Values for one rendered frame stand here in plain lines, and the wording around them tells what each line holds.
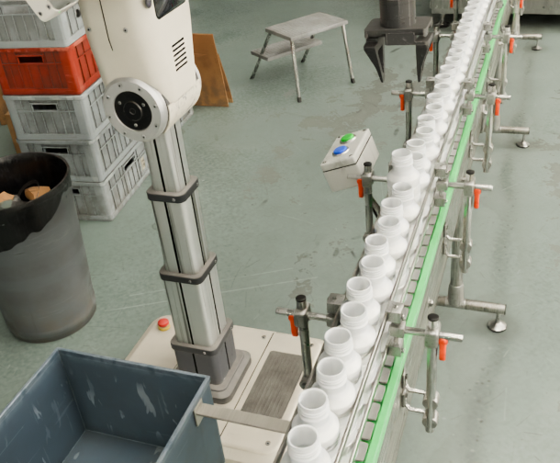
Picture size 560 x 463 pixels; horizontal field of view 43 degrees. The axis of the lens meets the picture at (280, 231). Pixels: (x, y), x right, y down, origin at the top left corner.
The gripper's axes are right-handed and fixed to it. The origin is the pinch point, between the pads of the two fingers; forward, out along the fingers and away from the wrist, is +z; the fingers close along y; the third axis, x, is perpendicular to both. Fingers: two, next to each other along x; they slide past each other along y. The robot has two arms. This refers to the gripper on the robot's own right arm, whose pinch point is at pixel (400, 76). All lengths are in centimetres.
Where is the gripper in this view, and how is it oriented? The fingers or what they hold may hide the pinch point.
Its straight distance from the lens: 126.1
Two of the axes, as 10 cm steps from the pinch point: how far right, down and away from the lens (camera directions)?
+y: 9.3, 0.7, -3.5
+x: 3.3, -5.4, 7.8
